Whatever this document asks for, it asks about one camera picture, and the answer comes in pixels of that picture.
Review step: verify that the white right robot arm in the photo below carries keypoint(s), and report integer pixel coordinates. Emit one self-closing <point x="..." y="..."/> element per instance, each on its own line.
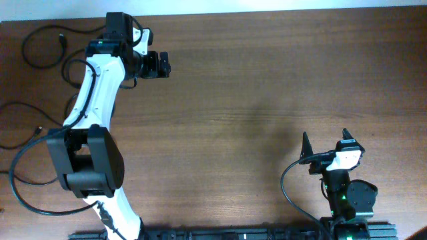
<point x="351" y="201"/>

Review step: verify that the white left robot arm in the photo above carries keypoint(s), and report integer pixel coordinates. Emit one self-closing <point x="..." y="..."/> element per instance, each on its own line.
<point x="85" y="157"/>

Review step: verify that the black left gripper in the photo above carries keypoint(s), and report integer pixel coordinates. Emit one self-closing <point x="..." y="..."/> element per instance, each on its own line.
<point x="151" y="71"/>

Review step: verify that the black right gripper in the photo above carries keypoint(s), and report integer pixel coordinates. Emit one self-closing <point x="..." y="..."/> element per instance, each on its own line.
<point x="319" y="160"/>

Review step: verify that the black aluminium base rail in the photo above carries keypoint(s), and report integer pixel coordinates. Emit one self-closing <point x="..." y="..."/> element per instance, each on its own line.
<point x="233" y="234"/>

